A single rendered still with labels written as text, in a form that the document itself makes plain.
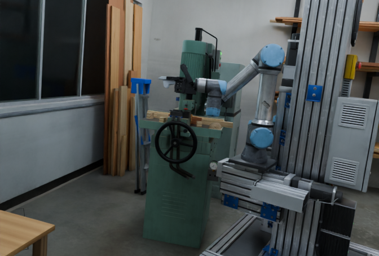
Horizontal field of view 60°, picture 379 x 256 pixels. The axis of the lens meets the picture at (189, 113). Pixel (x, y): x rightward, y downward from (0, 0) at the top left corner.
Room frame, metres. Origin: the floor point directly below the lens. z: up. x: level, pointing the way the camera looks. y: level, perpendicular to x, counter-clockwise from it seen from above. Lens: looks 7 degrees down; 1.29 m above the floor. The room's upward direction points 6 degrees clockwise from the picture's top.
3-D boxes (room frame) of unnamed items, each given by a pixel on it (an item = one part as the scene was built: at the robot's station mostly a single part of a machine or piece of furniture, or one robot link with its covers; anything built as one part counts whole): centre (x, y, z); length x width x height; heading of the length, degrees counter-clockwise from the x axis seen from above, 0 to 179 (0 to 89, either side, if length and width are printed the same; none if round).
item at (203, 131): (2.34, 0.05, 0.87); 0.61 x 0.30 x 0.06; 81
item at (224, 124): (2.44, -0.04, 0.92); 0.58 x 0.02 x 0.04; 81
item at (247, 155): (1.84, -0.40, 0.87); 0.15 x 0.15 x 0.10
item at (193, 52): (2.45, 0.02, 1.35); 0.18 x 0.18 x 0.31
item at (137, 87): (3.30, 0.47, 0.58); 0.27 x 0.25 x 1.16; 74
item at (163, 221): (2.57, 0.00, 0.36); 0.58 x 0.45 x 0.71; 171
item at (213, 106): (1.74, -0.12, 1.12); 0.11 x 0.08 x 0.11; 176
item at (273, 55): (1.70, -0.39, 1.19); 0.15 x 0.12 x 0.55; 176
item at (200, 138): (2.39, 0.03, 0.82); 0.40 x 0.21 x 0.04; 81
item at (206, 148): (2.57, 0.00, 0.76); 0.57 x 0.45 x 0.09; 171
